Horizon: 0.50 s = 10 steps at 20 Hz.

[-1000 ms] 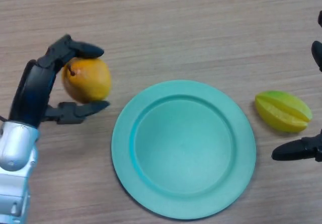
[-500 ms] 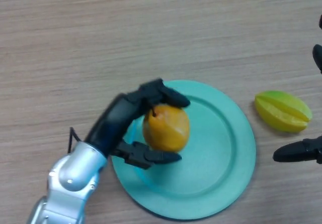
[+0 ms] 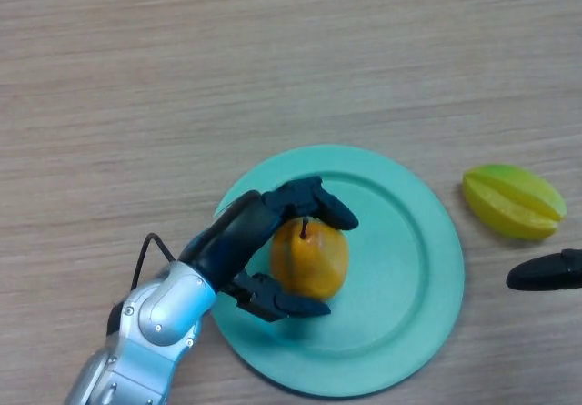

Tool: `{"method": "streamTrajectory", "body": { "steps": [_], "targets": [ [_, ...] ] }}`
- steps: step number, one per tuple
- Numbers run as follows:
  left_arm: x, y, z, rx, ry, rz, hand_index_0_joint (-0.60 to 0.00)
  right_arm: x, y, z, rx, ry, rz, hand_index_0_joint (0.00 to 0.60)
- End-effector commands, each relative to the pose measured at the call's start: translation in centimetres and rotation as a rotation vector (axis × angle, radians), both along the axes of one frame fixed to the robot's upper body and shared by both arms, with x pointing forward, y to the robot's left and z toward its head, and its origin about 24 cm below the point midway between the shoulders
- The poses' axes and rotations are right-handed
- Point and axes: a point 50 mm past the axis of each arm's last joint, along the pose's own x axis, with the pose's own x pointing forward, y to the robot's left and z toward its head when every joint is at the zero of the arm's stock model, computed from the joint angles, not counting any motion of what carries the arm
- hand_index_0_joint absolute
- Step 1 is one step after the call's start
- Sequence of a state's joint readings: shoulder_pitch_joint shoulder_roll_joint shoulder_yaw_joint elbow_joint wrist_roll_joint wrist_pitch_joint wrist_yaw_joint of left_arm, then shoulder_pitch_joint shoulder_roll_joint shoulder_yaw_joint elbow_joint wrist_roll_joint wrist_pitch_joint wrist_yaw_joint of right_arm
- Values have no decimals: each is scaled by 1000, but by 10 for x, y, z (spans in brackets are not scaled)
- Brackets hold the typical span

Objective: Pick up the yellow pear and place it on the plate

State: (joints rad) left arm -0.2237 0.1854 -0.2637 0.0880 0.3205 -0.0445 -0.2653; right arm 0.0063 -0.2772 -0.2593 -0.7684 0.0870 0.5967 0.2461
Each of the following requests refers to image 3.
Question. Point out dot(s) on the yellow orange pear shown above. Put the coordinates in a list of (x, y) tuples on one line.
[(314, 264)]

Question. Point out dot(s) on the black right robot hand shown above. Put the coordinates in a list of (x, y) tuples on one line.
[(545, 273)]

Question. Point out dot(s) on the teal green round plate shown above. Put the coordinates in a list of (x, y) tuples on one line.
[(391, 286)]

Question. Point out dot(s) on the yellow green starfruit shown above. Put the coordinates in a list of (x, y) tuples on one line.
[(516, 200)]

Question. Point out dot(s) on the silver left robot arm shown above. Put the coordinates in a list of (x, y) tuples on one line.
[(154, 323)]

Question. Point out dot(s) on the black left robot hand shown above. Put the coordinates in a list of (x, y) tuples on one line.
[(227, 246)]

